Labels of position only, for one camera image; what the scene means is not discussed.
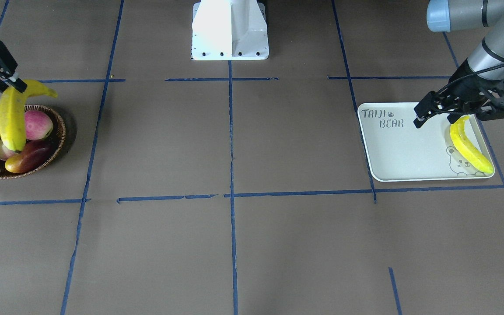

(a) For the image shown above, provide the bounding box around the brown wicker basket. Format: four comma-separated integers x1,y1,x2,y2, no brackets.
0,104,70,180

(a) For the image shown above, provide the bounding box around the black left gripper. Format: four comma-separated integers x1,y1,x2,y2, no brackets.
413,60,502,129

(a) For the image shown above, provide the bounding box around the yellow banana front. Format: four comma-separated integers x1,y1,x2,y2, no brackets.
0,79,58,152

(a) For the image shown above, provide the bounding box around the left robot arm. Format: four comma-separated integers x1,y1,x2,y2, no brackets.
413,0,504,128

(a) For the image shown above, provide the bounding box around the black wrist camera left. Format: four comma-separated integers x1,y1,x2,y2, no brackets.
447,70,504,124

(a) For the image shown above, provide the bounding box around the pale pink apple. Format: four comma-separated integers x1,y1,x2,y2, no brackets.
0,140,17,161

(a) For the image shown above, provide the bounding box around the white bear print tray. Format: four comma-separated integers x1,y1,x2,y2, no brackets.
357,102,495,182

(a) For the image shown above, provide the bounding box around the dark red mango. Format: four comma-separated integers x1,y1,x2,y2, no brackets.
5,140,55,174

